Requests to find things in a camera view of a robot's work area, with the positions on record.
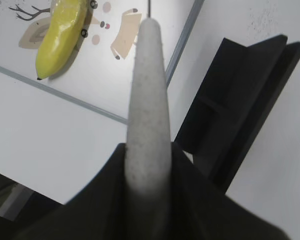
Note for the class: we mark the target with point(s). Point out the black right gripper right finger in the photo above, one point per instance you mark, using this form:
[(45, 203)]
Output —
[(201, 212)]

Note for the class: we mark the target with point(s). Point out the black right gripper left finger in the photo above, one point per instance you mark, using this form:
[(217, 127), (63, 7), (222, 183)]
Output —
[(97, 212)]

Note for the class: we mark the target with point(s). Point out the white-handled kitchen knife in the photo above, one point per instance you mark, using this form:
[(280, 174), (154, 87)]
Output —
[(148, 142)]

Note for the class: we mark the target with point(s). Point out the yellow plastic banana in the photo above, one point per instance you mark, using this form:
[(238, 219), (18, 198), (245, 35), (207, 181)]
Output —
[(61, 37)]

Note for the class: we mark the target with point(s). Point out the black knife stand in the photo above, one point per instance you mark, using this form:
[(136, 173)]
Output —
[(237, 94)]

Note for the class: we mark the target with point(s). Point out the white grey-rimmed cutting board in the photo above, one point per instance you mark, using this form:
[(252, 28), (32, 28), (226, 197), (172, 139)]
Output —
[(99, 71)]

